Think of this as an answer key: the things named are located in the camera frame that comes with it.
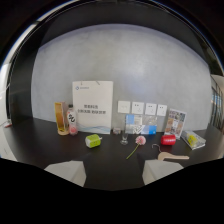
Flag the pink drink bottle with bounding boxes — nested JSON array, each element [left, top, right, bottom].
[[66, 103, 79, 136]]

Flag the colourful picture brochure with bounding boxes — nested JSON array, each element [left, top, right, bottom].
[[163, 108, 188, 140]]

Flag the pink flower with stem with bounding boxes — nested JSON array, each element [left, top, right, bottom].
[[125, 135, 147, 160]]

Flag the green cube box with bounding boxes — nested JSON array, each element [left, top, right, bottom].
[[84, 133, 102, 149]]

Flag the small clear glass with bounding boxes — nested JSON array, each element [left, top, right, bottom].
[[119, 129, 130, 146]]

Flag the clear box with yellow item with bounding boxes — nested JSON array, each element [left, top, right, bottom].
[[180, 129, 207, 151]]

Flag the white wall socket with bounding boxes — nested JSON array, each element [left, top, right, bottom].
[[131, 101, 145, 115], [144, 102, 158, 117], [156, 104, 168, 117]]

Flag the blue and white booklet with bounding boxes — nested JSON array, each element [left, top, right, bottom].
[[124, 114, 158, 136]]

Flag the red cylinder can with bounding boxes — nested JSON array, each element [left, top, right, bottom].
[[160, 133, 177, 146]]

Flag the white paper bag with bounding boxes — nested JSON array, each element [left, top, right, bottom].
[[72, 80, 114, 135]]

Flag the wooden clothes hanger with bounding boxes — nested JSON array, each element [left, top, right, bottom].
[[151, 143, 191, 162]]

